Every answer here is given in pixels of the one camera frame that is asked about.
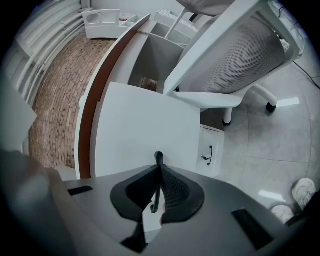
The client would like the short black drawer handle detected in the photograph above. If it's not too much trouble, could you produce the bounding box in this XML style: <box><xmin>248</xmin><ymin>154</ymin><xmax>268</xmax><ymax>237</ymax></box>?
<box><xmin>205</xmin><ymin>145</ymin><xmax>214</xmax><ymax>167</ymax></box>

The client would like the white mesh office chair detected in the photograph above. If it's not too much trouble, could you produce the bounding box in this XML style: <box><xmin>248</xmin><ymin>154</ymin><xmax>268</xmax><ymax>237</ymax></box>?
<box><xmin>163</xmin><ymin>0</ymin><xmax>306</xmax><ymax>126</ymax></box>

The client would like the white desk with brown edge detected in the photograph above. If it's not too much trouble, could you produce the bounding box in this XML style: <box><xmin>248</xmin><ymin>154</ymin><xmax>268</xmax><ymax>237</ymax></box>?
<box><xmin>74</xmin><ymin>12</ymin><xmax>226</xmax><ymax>181</ymax></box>

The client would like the white desktop organizer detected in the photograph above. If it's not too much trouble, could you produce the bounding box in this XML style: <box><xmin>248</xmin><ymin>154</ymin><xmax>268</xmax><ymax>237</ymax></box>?
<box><xmin>82</xmin><ymin>9</ymin><xmax>121</xmax><ymax>40</ymax></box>

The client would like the white wall radiator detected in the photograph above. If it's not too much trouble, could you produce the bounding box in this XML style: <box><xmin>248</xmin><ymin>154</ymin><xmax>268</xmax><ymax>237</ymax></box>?
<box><xmin>14</xmin><ymin>0</ymin><xmax>87</xmax><ymax>104</ymax></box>

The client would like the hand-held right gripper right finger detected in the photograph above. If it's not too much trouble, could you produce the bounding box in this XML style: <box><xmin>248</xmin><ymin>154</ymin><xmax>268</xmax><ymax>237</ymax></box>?
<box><xmin>159</xmin><ymin>165</ymin><xmax>206</xmax><ymax>225</ymax></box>

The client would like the white open shelf unit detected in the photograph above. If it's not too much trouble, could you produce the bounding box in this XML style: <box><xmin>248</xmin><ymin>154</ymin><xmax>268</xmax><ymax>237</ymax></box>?
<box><xmin>149</xmin><ymin>8</ymin><xmax>200</xmax><ymax>49</ymax></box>

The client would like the small white keyed drawer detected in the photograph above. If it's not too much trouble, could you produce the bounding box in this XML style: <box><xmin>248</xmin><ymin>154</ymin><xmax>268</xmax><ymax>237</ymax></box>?
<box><xmin>196</xmin><ymin>124</ymin><xmax>226</xmax><ymax>179</ymax></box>

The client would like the black floor cable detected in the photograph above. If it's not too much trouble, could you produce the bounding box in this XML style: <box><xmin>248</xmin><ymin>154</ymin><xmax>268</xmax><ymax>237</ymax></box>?
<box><xmin>291</xmin><ymin>60</ymin><xmax>320</xmax><ymax>90</ymax></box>

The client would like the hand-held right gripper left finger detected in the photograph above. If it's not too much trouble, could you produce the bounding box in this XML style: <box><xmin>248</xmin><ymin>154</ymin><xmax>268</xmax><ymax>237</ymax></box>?
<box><xmin>110</xmin><ymin>164</ymin><xmax>161</xmax><ymax>254</ymax></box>

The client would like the white sneaker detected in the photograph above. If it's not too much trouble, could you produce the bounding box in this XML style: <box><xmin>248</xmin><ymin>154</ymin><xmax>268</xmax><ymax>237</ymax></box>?
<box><xmin>270</xmin><ymin>204</ymin><xmax>295</xmax><ymax>225</ymax></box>
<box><xmin>291</xmin><ymin>177</ymin><xmax>317</xmax><ymax>211</ymax></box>

